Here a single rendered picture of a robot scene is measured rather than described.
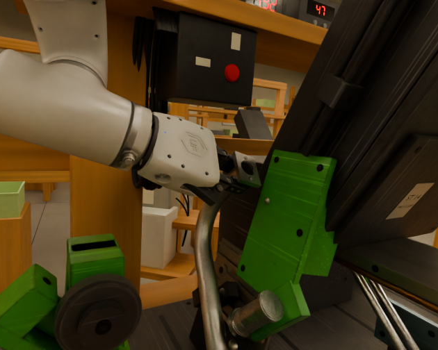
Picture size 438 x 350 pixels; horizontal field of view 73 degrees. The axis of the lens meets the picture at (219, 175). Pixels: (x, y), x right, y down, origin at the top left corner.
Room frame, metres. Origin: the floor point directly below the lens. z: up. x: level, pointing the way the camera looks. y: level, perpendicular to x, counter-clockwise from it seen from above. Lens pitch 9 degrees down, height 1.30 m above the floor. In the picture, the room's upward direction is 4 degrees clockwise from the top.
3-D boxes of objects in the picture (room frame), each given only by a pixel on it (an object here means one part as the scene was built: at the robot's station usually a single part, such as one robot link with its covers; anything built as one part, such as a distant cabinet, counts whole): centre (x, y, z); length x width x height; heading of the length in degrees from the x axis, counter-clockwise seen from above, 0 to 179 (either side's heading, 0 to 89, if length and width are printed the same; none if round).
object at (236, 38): (0.65, 0.04, 1.42); 0.17 x 0.12 x 0.15; 120
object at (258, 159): (0.69, -0.18, 1.07); 0.30 x 0.18 x 0.34; 120
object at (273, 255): (0.43, -0.12, 1.17); 0.13 x 0.12 x 0.20; 120
